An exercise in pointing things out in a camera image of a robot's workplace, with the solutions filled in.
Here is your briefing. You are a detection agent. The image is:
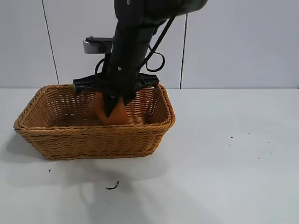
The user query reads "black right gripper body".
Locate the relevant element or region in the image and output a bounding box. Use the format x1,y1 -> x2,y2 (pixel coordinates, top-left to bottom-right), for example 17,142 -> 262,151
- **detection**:
73,55 -> 160,100

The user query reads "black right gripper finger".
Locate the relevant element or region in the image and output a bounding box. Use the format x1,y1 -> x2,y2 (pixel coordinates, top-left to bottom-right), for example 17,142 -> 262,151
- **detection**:
121,90 -> 137,108
103,93 -> 119,118

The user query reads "orange cone-shaped bread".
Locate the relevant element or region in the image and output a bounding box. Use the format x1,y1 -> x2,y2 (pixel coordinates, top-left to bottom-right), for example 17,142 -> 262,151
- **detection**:
93,92 -> 127,127

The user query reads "woven tan wicker basket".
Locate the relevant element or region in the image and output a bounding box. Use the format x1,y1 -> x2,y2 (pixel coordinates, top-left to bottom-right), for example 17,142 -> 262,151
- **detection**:
13,83 -> 176,161

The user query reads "short black curved cable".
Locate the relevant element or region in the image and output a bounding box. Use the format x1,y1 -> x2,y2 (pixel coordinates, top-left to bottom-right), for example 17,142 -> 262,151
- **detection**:
94,57 -> 106,77

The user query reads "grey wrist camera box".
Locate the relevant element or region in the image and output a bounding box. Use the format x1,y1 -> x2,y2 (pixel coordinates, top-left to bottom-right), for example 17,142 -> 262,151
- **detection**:
83,35 -> 114,55

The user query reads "black looped cable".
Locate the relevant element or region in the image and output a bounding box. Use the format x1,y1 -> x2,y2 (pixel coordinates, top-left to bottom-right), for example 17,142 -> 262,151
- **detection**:
142,15 -> 177,72

